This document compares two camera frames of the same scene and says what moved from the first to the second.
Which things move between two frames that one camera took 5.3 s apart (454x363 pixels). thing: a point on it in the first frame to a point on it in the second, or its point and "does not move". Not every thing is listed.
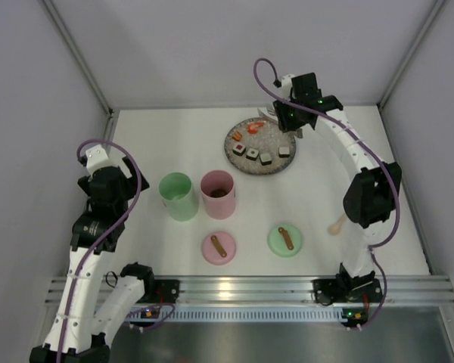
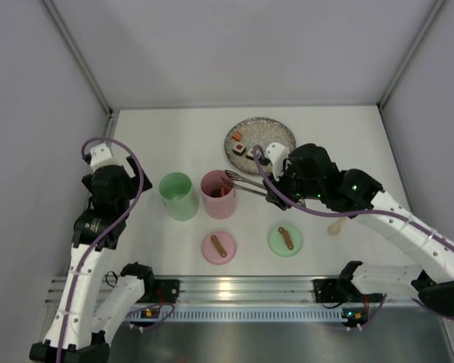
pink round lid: [219, 248] does not move
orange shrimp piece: [253, 127] to [225, 190]
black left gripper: [131, 183] does not move
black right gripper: [284, 124] to [288, 169]
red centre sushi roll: [239, 149] does not move
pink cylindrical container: [218, 190] does not move
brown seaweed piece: [218, 193] does not move
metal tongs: [271, 114] to [242, 183]
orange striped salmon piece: [237, 136] does not move
